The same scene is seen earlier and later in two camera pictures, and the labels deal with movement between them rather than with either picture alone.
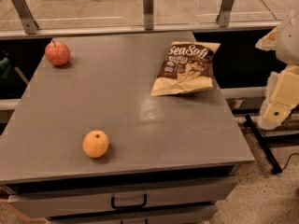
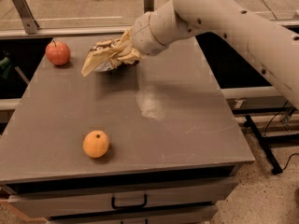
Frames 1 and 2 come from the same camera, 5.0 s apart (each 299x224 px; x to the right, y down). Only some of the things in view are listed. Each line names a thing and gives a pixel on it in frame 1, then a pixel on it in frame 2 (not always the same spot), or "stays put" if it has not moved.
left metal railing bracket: (29, 24) stays put
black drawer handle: (128, 206) stays put
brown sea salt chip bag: (187, 66) to (112, 54)
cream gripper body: (289, 44) to (144, 35)
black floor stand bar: (276, 167) stays put
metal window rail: (79, 32) stays put
